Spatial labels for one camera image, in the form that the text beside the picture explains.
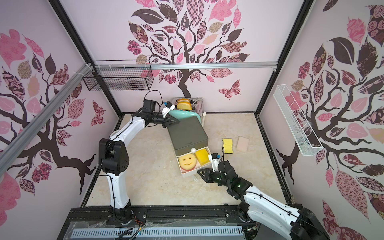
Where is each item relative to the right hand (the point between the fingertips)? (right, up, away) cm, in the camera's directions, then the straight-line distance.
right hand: (199, 174), depth 78 cm
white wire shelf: (+53, +28, +1) cm, 60 cm away
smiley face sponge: (-6, +6, +3) cm, 9 cm away
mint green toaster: (-1, +40, +24) cm, 47 cm away
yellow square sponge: (+2, +9, +6) cm, 11 cm away
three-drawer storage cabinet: (-5, +17, 0) cm, 18 cm away
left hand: (-14, +28, +11) cm, 33 cm away
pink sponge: (+31, +13, +23) cm, 41 cm away
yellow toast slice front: (-9, +39, +19) cm, 45 cm away
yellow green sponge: (+20, +14, +22) cm, 33 cm away
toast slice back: (-10, +44, +22) cm, 50 cm away
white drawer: (-7, +1, -2) cm, 8 cm away
